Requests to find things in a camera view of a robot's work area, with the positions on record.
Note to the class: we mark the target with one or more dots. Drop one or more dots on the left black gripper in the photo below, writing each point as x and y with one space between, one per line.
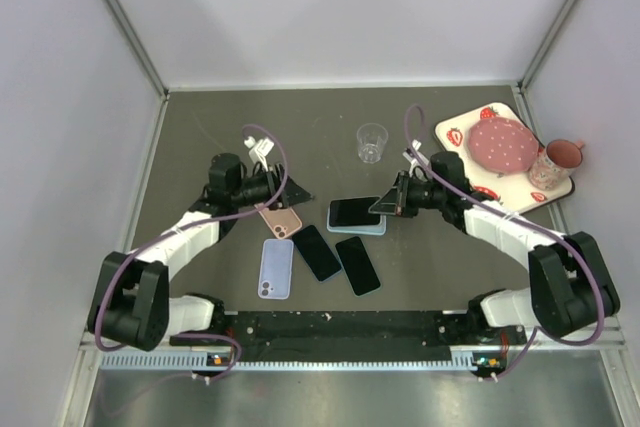
292 195

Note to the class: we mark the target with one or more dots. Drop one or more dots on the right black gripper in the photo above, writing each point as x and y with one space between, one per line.
397 200

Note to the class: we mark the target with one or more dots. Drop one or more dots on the light blue phone case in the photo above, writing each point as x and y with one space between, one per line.
373 230

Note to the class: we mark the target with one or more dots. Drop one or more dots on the black phone white edge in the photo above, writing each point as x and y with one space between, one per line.
353 212

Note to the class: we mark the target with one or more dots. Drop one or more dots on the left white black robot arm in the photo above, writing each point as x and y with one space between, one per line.
132 305

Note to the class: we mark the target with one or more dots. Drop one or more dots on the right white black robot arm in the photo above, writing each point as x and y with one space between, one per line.
569 283

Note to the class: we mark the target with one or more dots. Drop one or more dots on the pink phone case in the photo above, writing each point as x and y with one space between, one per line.
283 223

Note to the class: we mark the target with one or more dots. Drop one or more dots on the black phone blue edge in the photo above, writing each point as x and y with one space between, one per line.
316 253

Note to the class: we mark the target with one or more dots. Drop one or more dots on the black phone middle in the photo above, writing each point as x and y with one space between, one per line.
357 266

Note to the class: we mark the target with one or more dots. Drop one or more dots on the lavender phone case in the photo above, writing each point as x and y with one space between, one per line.
276 269

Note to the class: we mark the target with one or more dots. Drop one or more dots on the clear plastic cup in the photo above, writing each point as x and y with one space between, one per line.
371 141

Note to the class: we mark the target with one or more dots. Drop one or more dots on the strawberry pattern tray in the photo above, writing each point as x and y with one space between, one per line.
513 190

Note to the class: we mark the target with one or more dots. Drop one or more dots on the pink polka dot plate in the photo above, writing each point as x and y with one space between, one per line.
501 145

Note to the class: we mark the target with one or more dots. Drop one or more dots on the pink floral mug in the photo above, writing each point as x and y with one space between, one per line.
555 163

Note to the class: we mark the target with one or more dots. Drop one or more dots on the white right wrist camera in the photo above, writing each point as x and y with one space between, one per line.
411 158

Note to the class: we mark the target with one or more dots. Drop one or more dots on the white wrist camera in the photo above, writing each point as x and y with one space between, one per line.
411 158
259 149

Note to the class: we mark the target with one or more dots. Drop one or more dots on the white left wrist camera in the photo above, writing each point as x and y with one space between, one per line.
259 149

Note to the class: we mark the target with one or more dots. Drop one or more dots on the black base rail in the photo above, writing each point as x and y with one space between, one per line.
358 336

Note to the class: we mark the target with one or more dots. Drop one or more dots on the grey slotted cable duct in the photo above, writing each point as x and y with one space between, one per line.
129 360

